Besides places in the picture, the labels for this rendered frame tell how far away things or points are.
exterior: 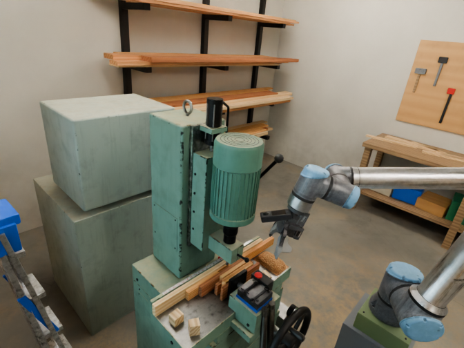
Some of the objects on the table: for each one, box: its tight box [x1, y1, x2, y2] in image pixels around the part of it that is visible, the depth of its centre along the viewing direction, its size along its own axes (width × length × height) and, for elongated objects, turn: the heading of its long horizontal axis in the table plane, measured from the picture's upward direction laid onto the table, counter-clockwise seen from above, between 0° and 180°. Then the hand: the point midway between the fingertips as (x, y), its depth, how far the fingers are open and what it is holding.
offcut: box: [168, 308, 184, 328], centre depth 106 cm, size 4×4×4 cm
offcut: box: [188, 318, 200, 337], centre depth 103 cm, size 3×4×5 cm
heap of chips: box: [253, 251, 289, 276], centre depth 138 cm, size 9×14×4 cm, turn 35°
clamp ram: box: [227, 269, 247, 298], centre depth 117 cm, size 9×8×9 cm
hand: (271, 246), depth 121 cm, fingers open, 14 cm apart
